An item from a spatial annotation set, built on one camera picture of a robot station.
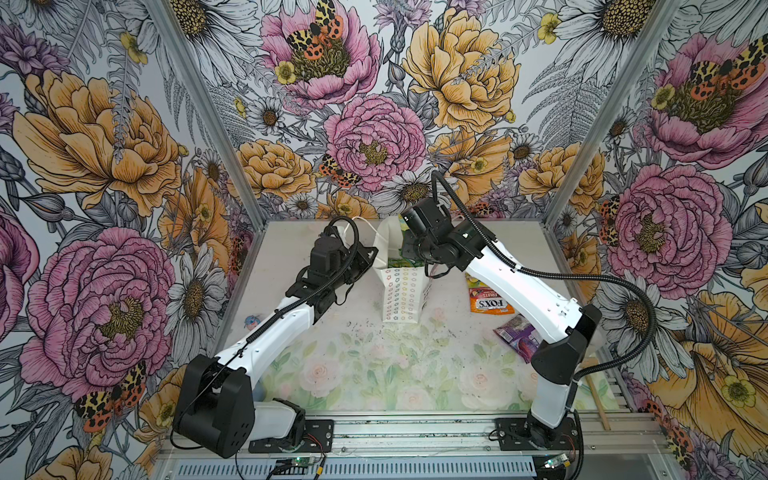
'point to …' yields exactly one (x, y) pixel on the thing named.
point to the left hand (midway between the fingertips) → (380, 256)
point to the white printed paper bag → (405, 288)
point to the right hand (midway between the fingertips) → (412, 254)
